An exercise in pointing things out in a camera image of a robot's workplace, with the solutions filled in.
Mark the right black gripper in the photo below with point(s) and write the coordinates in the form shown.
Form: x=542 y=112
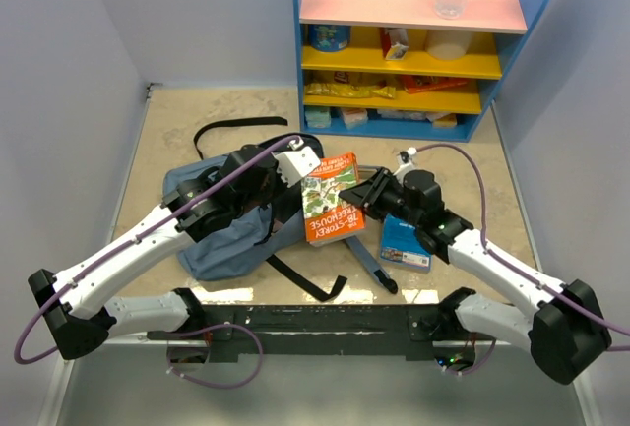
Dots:
x=367 y=191

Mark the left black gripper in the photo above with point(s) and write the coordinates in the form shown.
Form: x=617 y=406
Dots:
x=282 y=188

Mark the blue student backpack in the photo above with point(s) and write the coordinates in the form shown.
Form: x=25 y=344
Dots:
x=257 y=236

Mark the orange book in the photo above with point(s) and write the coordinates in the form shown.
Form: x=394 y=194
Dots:
x=327 y=217

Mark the blue bottom book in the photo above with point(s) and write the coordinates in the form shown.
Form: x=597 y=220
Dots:
x=399 y=246

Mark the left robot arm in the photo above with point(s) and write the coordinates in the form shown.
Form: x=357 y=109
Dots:
x=80 y=305

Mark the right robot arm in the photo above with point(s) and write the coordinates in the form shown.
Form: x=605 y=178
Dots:
x=557 y=323

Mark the white tissue pack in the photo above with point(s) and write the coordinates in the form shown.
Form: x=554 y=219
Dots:
x=353 y=117

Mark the teal tissue pack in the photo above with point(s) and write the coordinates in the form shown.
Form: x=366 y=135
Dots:
x=318 y=117

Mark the yellow snack bag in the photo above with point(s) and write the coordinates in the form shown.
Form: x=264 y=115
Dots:
x=354 y=85

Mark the yellow sponge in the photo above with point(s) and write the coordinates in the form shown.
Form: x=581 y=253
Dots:
x=448 y=121

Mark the red snack packet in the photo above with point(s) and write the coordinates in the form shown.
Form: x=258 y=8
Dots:
x=414 y=84

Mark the blue shelf unit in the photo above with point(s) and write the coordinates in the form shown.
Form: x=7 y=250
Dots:
x=396 y=69

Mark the red white carton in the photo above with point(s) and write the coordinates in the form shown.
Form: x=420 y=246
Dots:
x=394 y=43

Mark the blue round tin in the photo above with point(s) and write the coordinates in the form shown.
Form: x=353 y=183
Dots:
x=329 y=38

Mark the white round container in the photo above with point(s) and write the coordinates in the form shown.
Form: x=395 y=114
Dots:
x=448 y=45

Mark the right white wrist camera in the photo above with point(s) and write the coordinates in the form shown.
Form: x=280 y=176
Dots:
x=406 y=163

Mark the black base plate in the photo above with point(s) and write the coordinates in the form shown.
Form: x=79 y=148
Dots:
x=414 y=332

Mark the aluminium rail frame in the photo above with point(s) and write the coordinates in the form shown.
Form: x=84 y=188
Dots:
x=125 y=383

